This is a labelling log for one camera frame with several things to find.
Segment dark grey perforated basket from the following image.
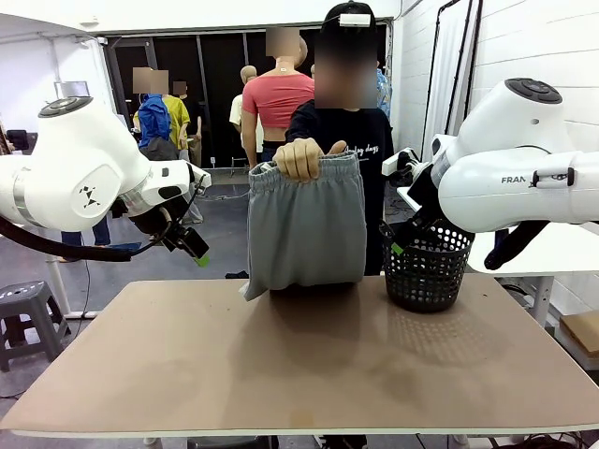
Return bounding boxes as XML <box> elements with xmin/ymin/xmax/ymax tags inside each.
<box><xmin>378</xmin><ymin>219</ymin><xmax>476</xmax><ymax>313</ymax></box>

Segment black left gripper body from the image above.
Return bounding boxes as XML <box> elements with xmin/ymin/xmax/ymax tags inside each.
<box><xmin>163</xmin><ymin>225</ymin><xmax>211</xmax><ymax>258</ymax></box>

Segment person in black t-shirt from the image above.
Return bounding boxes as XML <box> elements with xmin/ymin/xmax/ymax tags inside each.
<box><xmin>285</xmin><ymin>41</ymin><xmax>397</xmax><ymax>277</ymax></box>

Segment bald mannequin in white shirt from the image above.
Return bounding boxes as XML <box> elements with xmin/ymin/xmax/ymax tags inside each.
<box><xmin>228</xmin><ymin>65</ymin><xmax>258</xmax><ymax>167</ymax></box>

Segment grey framed wall board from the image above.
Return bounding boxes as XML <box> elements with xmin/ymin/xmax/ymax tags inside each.
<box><xmin>54</xmin><ymin>81</ymin><xmax>90</xmax><ymax>99</ymax></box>

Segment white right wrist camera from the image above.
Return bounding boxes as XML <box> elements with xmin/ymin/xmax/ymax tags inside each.
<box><xmin>381</xmin><ymin>147</ymin><xmax>422</xmax><ymax>178</ymax></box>

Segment mannequin in blue floral shirt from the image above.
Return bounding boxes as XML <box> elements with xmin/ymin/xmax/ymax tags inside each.
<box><xmin>376</xmin><ymin>69</ymin><xmax>393</xmax><ymax>118</ymax></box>

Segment brown cardboard box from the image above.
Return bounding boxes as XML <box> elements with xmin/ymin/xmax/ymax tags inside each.
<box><xmin>559</xmin><ymin>311</ymin><xmax>599</xmax><ymax>373</ymax></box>

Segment grey plastic stool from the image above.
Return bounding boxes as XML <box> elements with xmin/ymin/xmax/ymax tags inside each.
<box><xmin>0</xmin><ymin>280</ymin><xmax>72</xmax><ymax>373</ymax></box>

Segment black backdrop stand poles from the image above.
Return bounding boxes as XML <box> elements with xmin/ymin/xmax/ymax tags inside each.
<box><xmin>420</xmin><ymin>0</ymin><xmax>484</xmax><ymax>160</ymax></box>

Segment white side table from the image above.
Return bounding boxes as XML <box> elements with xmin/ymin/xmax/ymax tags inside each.
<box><xmin>396</xmin><ymin>185</ymin><xmax>599</xmax><ymax>328</ymax></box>

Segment person's right hand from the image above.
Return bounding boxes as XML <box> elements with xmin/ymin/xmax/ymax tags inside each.
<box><xmin>273</xmin><ymin>138</ymin><xmax>348</xmax><ymax>184</ymax></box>

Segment blue jeans on stand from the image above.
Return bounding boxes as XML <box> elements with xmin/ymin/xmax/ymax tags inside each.
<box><xmin>60</xmin><ymin>217</ymin><xmax>112</xmax><ymax>262</ymax></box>

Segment grey training pants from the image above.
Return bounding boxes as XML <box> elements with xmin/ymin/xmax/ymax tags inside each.
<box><xmin>241</xmin><ymin>152</ymin><xmax>368</xmax><ymax>304</ymax></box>

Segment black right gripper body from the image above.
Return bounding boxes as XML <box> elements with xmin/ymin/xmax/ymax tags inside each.
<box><xmin>406</xmin><ymin>163</ymin><xmax>444</xmax><ymax>226</ymax></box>

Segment black cap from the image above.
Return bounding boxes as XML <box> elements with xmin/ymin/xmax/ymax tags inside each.
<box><xmin>322</xmin><ymin>1</ymin><xmax>378</xmax><ymax>36</ymax></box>

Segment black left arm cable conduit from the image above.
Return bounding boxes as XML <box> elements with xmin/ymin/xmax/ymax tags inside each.
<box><xmin>0</xmin><ymin>217</ymin><xmax>133</xmax><ymax>263</ymax></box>

